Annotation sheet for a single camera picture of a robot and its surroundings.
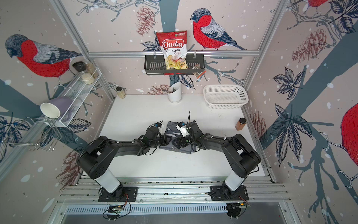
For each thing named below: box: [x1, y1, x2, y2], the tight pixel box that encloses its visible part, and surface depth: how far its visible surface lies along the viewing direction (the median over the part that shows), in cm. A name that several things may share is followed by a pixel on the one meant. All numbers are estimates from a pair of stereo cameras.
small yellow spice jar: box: [116, 86, 128, 99], surface depth 120 cm
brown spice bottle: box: [234, 117, 247, 131], surface depth 95 cm
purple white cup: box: [40, 96, 74, 119], surface depth 63 cm
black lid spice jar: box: [72, 61, 95, 85], surface depth 83 cm
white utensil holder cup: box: [167, 81, 182, 104], surface depth 116 cm
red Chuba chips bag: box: [156, 30, 189, 70], surface depth 84 cm
